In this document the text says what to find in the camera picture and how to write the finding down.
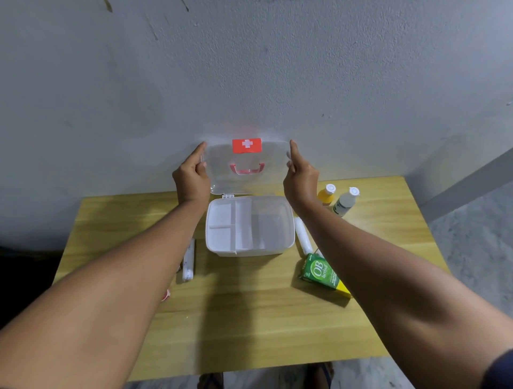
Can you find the white first aid box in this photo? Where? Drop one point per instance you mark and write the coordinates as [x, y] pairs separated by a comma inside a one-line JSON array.
[[272, 236]]

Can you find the person's foot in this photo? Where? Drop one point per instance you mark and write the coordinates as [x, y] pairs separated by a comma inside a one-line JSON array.
[[318, 378], [214, 384]]

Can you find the dark right flip-flop sandal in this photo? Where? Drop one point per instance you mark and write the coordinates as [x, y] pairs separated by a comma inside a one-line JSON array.
[[329, 372]]

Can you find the person's left hand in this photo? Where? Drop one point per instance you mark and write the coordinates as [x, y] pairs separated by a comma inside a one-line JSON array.
[[192, 184]]

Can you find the white medicine bottle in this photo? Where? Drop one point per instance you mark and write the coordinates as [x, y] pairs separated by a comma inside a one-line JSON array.
[[344, 204]]

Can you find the person's right foot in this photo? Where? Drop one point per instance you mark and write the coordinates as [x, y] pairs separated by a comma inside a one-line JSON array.
[[318, 378]]

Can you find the dark left flip-flop sandal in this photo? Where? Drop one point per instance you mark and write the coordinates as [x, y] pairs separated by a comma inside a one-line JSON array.
[[205, 380]]

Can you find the person's left foot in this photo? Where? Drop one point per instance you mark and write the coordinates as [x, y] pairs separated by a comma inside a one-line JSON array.
[[214, 384]]

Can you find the person's left forearm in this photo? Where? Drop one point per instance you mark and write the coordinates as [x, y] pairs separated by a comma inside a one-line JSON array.
[[100, 312]]

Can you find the person's right forearm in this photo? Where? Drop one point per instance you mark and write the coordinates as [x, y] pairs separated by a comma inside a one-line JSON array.
[[380, 288]]

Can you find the green yellow medicine box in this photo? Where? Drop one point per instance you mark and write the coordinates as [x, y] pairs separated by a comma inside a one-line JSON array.
[[320, 272]]

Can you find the dark flip-flop sandal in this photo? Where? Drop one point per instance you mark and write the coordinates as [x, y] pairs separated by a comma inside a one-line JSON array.
[[329, 372], [205, 380]]

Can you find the long printed white bandage roll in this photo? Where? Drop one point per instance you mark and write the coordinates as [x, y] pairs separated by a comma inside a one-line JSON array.
[[188, 260]]

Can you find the navy right shirt sleeve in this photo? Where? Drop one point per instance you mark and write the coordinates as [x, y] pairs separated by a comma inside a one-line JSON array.
[[499, 372]]

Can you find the red white tape roll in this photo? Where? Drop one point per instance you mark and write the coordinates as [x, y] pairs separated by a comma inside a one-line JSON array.
[[166, 295]]

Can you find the yellow medicine bottle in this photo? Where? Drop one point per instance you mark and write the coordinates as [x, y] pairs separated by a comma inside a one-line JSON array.
[[325, 196]]

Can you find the person's right hand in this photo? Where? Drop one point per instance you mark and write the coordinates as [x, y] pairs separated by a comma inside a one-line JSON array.
[[302, 184]]

